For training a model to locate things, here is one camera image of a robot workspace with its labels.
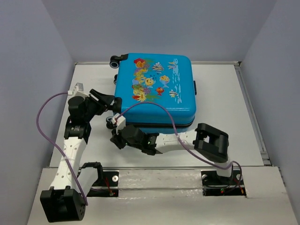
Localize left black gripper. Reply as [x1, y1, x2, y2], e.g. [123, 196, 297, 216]
[84, 89, 116, 122]

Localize blue hard-shell suitcase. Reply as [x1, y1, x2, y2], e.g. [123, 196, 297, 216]
[109, 53, 196, 134]

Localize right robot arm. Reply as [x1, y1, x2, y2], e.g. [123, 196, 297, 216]
[110, 123, 233, 184]

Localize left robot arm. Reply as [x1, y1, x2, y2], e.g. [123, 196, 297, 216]
[40, 89, 114, 223]

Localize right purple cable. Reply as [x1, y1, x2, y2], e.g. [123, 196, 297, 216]
[116, 101, 243, 195]

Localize purple cable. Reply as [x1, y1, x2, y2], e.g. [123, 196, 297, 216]
[35, 91, 113, 206]
[116, 101, 243, 195]

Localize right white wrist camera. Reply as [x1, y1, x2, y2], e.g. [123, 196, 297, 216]
[112, 113, 126, 134]

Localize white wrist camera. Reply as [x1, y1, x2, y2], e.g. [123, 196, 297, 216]
[112, 113, 126, 134]
[67, 82, 89, 98]

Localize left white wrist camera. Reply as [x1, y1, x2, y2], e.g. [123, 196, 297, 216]
[67, 82, 89, 98]

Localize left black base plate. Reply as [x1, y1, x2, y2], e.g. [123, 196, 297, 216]
[87, 170, 119, 197]

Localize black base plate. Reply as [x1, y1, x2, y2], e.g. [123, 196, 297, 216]
[202, 170, 247, 197]
[87, 170, 119, 197]

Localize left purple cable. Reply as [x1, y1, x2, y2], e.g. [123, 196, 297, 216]
[35, 91, 113, 206]

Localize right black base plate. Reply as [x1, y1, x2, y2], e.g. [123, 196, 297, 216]
[202, 170, 247, 197]

